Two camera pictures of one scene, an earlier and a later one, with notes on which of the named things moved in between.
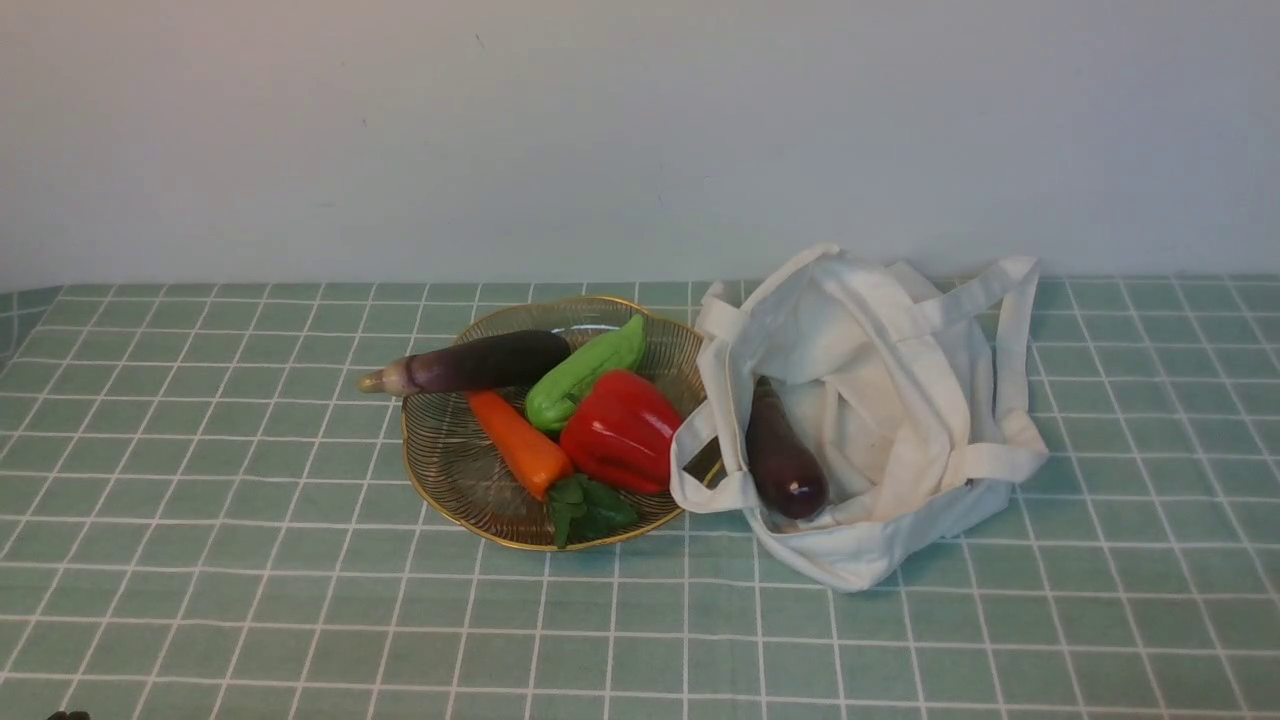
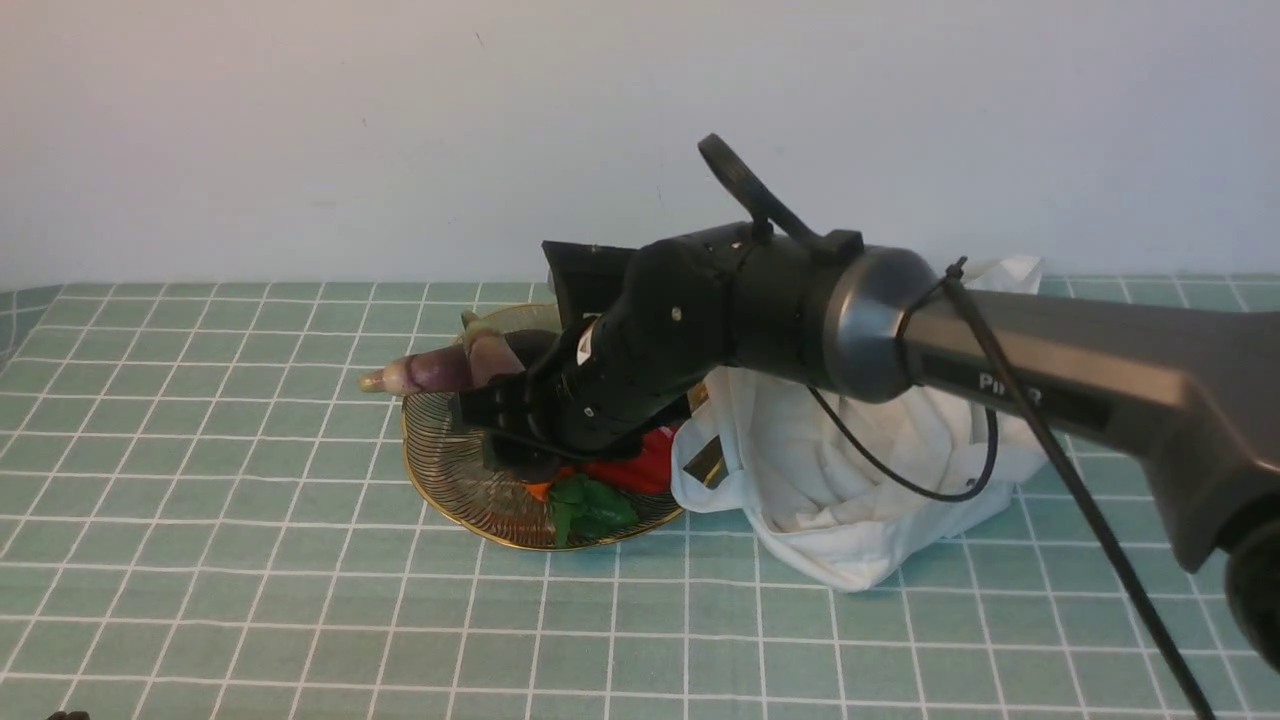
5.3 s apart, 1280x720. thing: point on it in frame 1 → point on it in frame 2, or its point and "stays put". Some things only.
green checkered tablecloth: x=205 y=515 stays put
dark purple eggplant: x=786 y=469 → x=498 y=354
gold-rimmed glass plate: x=460 y=471 stays put
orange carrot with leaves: x=578 y=512 stays put
